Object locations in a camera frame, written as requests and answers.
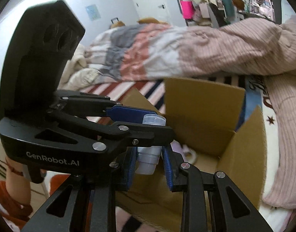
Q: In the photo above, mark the white door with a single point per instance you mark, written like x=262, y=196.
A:
x=150, y=2

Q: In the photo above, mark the light blue wall poster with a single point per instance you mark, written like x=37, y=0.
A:
x=93, y=12

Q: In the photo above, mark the orange cloth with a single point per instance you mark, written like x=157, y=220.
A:
x=7, y=207

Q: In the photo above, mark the pink ribbed blanket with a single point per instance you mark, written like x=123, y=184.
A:
x=247, y=48

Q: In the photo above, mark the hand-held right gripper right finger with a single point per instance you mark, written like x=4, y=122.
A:
x=167, y=169

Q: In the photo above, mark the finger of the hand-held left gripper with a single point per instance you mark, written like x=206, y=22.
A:
x=123, y=114
x=143, y=135

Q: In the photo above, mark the brown cardboard box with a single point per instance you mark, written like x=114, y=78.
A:
x=198, y=106

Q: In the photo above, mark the person's left forearm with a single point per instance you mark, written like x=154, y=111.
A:
x=16, y=186

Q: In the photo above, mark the white and purple item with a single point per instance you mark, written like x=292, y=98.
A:
x=188, y=153

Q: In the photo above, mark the blue flat item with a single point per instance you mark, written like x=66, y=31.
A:
x=241, y=116

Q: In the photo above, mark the bright pink bag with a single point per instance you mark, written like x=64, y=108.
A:
x=186, y=9

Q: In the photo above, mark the striped bed sheet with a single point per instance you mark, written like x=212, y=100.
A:
x=138, y=89

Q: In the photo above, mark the white translucent plastic bottle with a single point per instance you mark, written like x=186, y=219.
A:
x=148, y=160

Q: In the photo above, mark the yellow pillow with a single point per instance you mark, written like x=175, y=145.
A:
x=150, y=19

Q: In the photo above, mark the pink grey patchwork quilt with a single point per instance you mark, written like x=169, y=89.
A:
x=138, y=50

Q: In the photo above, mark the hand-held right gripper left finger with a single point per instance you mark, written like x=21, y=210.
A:
x=131, y=169

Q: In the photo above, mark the white star printed blanket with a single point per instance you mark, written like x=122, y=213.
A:
x=270, y=120

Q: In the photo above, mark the white metal rack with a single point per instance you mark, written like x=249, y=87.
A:
x=259, y=2

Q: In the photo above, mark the brown bag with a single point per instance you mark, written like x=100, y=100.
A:
x=238, y=2

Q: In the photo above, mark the cream blanket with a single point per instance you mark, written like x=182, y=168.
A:
x=82, y=72

